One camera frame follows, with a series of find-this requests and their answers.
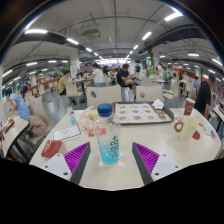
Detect beige neighbouring table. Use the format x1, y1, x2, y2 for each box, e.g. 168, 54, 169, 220
213, 104, 224, 123
0, 114, 31, 161

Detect printed paper tray liner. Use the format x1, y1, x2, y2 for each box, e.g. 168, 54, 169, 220
114, 103, 168, 123

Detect person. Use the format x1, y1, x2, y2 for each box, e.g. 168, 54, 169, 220
116, 63, 137, 90
57, 69, 72, 97
90, 63, 105, 88
194, 73, 217, 120
3, 89, 31, 121

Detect ceiling strip lights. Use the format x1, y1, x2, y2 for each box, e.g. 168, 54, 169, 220
0, 11, 224, 88

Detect white printed paper sheet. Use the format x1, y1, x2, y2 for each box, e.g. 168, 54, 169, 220
52, 123, 83, 143

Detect group of beige chairs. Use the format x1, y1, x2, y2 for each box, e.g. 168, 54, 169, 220
29, 74, 201, 111

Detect cream mug with brown handle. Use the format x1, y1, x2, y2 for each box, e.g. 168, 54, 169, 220
173, 115, 200, 142

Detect clear plastic food bag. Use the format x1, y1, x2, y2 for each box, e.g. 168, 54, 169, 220
79, 106, 99, 132

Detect pinkish beige bag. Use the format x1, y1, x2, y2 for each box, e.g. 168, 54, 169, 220
27, 114, 48, 138

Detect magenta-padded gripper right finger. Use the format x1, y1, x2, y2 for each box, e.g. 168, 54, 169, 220
131, 142, 183, 186

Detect red paper packet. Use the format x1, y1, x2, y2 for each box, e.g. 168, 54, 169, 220
40, 139, 63, 159

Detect beige cafeteria chair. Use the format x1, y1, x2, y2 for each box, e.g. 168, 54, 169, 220
86, 84, 123, 109
135, 85, 164, 103

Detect ceiling air conditioner unit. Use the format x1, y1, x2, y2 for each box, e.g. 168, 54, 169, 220
81, 28, 102, 40

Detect red paper cup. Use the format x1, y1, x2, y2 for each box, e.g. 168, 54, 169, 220
183, 97, 196, 117

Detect crumpled white napkin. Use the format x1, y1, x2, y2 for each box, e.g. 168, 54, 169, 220
151, 98, 165, 110

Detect dark brown food tray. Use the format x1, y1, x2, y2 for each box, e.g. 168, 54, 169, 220
112, 101, 175, 126

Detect clear blue-capped water bottle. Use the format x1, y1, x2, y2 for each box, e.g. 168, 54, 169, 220
93, 103, 122, 166

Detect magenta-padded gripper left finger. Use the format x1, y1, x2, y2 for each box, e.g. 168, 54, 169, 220
42, 142, 92, 185

